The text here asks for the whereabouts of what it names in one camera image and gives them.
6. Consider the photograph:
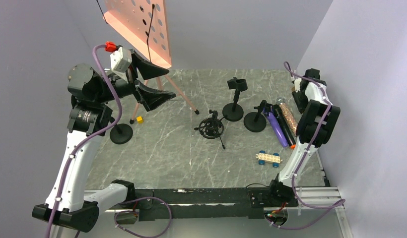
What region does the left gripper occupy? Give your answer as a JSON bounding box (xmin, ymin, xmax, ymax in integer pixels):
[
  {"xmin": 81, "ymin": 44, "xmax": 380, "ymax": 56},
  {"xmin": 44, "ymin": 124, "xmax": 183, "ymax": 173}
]
[{"xmin": 95, "ymin": 50, "xmax": 176, "ymax": 110}]

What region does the silver mesh glitter microphone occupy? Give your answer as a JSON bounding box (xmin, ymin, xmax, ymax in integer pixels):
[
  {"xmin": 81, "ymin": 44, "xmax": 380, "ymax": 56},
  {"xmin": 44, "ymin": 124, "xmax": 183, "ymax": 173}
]
[{"xmin": 276, "ymin": 97, "xmax": 298, "ymax": 136}]

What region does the purple microphone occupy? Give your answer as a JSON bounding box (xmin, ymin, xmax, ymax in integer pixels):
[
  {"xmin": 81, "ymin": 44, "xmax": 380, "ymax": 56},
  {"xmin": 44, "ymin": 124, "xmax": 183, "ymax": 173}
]
[{"xmin": 263, "ymin": 104, "xmax": 288, "ymax": 147}]

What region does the black microphone orange tip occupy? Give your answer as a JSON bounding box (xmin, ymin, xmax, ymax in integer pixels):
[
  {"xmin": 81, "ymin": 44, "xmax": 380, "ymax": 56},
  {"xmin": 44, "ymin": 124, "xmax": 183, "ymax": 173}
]
[{"xmin": 272, "ymin": 104, "xmax": 296, "ymax": 149}]

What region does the black round-base stand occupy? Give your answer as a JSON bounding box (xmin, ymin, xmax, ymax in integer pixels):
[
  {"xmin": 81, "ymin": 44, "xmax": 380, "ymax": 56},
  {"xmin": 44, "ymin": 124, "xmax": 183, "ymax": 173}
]
[
  {"xmin": 222, "ymin": 76, "xmax": 248, "ymax": 121},
  {"xmin": 243, "ymin": 100, "xmax": 267, "ymax": 133}
]

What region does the black shock-mount stand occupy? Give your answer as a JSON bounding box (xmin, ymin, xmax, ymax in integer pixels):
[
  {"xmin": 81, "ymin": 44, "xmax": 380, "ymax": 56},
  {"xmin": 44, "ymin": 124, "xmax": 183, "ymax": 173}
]
[{"xmin": 110, "ymin": 123, "xmax": 134, "ymax": 145}]

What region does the black tripod mic stand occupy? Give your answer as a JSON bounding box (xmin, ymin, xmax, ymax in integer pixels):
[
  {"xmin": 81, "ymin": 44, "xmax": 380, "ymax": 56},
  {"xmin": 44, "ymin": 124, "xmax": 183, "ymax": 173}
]
[{"xmin": 194, "ymin": 110, "xmax": 226, "ymax": 149}]

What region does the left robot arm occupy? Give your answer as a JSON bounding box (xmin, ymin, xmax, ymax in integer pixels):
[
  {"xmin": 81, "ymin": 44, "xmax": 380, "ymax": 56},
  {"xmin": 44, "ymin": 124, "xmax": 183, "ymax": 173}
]
[{"xmin": 32, "ymin": 46, "xmax": 176, "ymax": 233}]

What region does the pink music stand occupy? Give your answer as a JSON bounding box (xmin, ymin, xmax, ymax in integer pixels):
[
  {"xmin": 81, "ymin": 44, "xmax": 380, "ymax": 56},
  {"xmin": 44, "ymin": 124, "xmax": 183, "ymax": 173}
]
[{"xmin": 101, "ymin": 0, "xmax": 200, "ymax": 123}]

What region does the yellow cube near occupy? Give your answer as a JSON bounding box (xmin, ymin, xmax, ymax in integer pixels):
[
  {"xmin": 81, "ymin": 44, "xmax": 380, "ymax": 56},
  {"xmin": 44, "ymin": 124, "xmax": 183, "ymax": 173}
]
[{"xmin": 136, "ymin": 116, "xmax": 144, "ymax": 124}]

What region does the toy brick car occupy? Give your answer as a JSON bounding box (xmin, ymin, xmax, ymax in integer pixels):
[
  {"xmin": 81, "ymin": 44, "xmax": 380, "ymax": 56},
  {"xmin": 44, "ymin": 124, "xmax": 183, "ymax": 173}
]
[{"xmin": 255, "ymin": 150, "xmax": 282, "ymax": 168}]

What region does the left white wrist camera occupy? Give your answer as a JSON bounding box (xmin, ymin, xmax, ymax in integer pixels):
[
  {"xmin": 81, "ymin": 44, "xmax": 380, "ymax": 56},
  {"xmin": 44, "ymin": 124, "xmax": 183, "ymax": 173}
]
[{"xmin": 105, "ymin": 41, "xmax": 132, "ymax": 74}]

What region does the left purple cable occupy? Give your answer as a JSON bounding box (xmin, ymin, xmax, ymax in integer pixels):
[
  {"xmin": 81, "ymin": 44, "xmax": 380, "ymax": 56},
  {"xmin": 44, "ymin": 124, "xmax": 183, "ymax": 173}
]
[{"xmin": 45, "ymin": 44, "xmax": 173, "ymax": 238}]

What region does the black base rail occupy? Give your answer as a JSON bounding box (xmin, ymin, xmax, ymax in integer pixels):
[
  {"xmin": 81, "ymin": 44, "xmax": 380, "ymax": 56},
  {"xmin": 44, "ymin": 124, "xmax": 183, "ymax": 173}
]
[{"xmin": 112, "ymin": 187, "xmax": 298, "ymax": 221}]

